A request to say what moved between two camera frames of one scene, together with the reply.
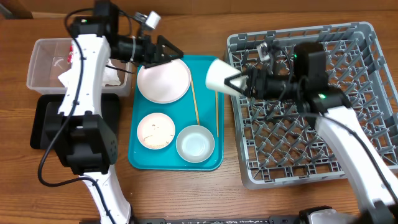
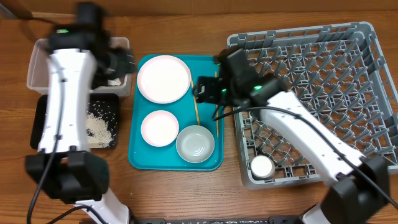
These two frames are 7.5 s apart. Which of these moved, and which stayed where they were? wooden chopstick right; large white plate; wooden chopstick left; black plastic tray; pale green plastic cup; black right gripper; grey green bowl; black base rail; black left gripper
Moved: black left gripper; pale green plastic cup; black right gripper
Stayed: large white plate; black plastic tray; wooden chopstick right; wooden chopstick left; black base rail; grey green bowl
